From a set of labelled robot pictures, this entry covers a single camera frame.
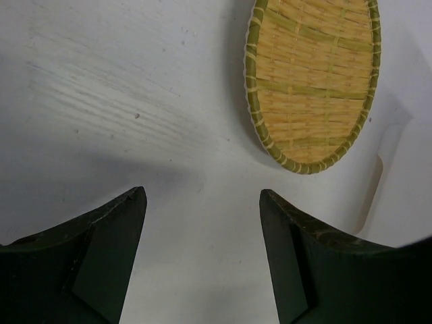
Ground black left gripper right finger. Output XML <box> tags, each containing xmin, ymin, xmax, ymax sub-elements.
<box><xmin>259</xmin><ymin>189</ymin><xmax>431</xmax><ymax>323</ymax></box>

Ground round woven bamboo tray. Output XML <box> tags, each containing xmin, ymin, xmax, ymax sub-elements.
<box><xmin>244</xmin><ymin>1</ymin><xmax>381</xmax><ymax>175</ymax></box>

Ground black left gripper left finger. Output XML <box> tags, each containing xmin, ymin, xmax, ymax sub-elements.
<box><xmin>1</xmin><ymin>187</ymin><xmax>146</xmax><ymax>323</ymax></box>

